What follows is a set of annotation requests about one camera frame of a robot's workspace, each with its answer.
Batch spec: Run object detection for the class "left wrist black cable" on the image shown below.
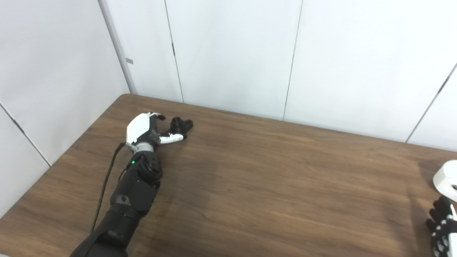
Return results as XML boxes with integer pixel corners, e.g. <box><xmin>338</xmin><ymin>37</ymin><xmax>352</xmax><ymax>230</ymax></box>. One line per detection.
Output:
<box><xmin>91</xmin><ymin>142</ymin><xmax>138</xmax><ymax>234</ymax></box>

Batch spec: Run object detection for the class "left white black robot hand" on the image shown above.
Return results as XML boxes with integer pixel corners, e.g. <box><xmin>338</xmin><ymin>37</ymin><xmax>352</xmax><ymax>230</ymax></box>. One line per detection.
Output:
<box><xmin>126</xmin><ymin>112</ymin><xmax>187</xmax><ymax>148</ymax></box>

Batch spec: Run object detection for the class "black flanged holder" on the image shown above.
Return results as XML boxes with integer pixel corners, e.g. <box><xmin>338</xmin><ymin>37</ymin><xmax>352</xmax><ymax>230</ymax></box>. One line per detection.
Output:
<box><xmin>170</xmin><ymin>117</ymin><xmax>194</xmax><ymax>140</ymax></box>

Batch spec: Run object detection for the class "round white piece with holes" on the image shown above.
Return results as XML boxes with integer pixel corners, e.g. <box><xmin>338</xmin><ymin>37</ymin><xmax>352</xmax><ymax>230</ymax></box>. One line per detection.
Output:
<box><xmin>433</xmin><ymin>160</ymin><xmax>457</xmax><ymax>202</ymax></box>

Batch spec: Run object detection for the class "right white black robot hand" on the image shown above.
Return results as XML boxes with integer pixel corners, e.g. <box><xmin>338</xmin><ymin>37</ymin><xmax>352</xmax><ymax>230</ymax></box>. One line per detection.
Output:
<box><xmin>426</xmin><ymin>196</ymin><xmax>457</xmax><ymax>257</ymax></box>

